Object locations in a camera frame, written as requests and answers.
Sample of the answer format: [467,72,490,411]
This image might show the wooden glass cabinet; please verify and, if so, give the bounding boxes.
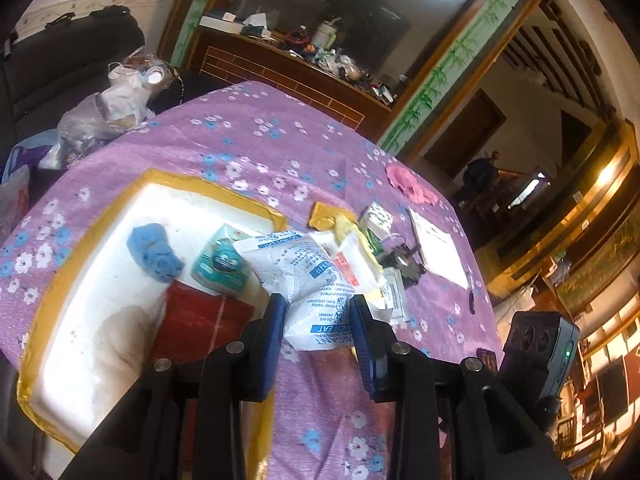
[159,0,557,162]

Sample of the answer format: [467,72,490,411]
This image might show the pink cloth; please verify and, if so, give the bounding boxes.
[386,164,439,207]

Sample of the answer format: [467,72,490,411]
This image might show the teal printed packet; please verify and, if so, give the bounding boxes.
[191,224,262,302]

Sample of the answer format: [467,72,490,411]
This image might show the red plastic bag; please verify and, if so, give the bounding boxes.
[149,280,267,367]

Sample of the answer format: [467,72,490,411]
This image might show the patterned tissue pack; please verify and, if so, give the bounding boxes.
[359,201,394,241]

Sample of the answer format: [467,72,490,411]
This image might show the blue cloth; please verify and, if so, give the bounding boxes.
[125,221,184,282]

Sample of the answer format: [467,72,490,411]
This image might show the pile of clear plastic bags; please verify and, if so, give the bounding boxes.
[56,46,174,162]

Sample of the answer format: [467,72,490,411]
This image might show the yellow cloth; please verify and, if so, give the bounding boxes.
[334,214,372,247]

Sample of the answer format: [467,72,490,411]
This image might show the white desiccant packet blue print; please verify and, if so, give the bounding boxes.
[231,231,362,352]

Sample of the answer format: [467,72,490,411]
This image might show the blue printed bag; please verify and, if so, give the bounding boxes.
[0,129,62,222]

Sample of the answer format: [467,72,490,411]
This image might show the purple floral tablecloth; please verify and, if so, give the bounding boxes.
[0,79,505,480]

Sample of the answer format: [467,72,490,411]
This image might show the wooden staircase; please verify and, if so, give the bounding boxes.
[500,0,617,122]

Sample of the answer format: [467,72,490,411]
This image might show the white paper notebook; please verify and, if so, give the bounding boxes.
[406,206,472,289]

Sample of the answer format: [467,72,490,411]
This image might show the grey electric motor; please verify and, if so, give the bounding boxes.
[381,236,427,289]

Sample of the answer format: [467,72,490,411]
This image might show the small white packet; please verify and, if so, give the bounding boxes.
[377,267,412,322]

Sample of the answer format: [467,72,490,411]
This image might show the green and white packet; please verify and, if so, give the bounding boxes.
[360,227,392,267]

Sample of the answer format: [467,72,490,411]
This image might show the clutter of small cabinet items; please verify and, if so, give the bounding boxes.
[199,9,397,107]

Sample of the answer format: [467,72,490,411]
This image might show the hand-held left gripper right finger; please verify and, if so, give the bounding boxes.
[349,295,573,480]

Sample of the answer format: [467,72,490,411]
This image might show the white packet red print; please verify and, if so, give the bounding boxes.
[329,232,387,307]

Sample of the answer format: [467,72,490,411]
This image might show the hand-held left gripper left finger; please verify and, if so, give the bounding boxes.
[60,294,289,480]

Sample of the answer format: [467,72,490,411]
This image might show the white foam box yellow tape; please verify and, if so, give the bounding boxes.
[16,169,289,467]

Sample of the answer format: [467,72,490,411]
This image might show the black bag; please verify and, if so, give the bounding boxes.
[0,4,147,133]

